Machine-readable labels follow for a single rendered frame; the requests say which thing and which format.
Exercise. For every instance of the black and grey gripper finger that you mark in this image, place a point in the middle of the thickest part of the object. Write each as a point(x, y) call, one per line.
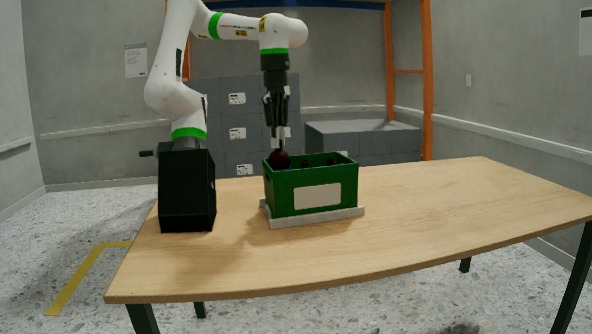
point(271, 116)
point(283, 111)

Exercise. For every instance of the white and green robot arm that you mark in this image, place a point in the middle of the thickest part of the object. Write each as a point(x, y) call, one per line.
point(164, 91)

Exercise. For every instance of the green bottle crate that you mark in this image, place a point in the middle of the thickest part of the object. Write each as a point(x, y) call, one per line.
point(319, 189)

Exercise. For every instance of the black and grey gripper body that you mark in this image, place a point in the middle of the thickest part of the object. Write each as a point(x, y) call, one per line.
point(275, 83)

